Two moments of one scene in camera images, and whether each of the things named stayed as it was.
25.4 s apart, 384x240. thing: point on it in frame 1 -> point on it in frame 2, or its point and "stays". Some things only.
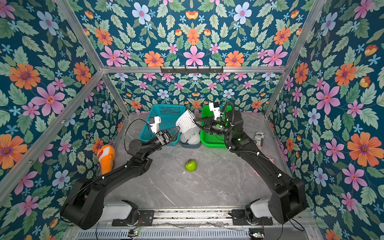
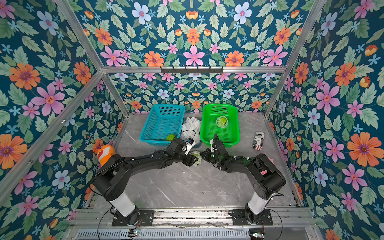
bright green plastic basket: x=212 y=140 stays
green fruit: x=185 y=121 -> x=197 y=154
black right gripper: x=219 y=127 -> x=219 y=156
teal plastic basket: x=169 y=114 stays
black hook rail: x=178 y=70 stays
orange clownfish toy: x=106 y=154 stays
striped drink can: x=258 y=138 stays
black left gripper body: x=158 y=138 -> x=186 y=159
